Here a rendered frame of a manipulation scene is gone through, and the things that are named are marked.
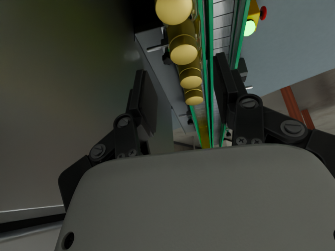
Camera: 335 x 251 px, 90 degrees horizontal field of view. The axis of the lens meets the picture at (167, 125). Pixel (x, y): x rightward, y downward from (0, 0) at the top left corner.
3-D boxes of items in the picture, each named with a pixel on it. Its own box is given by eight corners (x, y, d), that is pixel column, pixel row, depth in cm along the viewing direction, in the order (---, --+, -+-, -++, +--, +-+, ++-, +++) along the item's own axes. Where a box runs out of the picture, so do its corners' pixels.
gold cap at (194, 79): (175, 54, 26) (178, 77, 24) (199, 50, 25) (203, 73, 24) (178, 69, 29) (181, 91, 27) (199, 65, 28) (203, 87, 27)
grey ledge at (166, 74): (134, 12, 52) (133, 38, 48) (161, 3, 51) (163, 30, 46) (183, 122, 138) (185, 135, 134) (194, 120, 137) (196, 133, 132)
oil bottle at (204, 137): (199, 127, 126) (204, 166, 116) (207, 126, 125) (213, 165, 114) (200, 130, 131) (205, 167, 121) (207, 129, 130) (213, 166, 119)
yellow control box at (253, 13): (232, 3, 55) (236, 18, 52) (256, -5, 53) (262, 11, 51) (230, 22, 61) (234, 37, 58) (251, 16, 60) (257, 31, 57)
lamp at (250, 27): (240, 21, 53) (242, 28, 52) (255, 17, 52) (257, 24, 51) (238, 33, 57) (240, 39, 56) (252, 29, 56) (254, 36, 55)
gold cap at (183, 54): (163, 21, 21) (165, 48, 19) (192, 12, 20) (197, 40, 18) (170, 44, 24) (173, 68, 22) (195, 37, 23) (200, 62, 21)
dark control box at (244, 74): (226, 61, 80) (229, 75, 77) (244, 57, 78) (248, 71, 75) (225, 71, 87) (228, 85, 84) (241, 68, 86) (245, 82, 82)
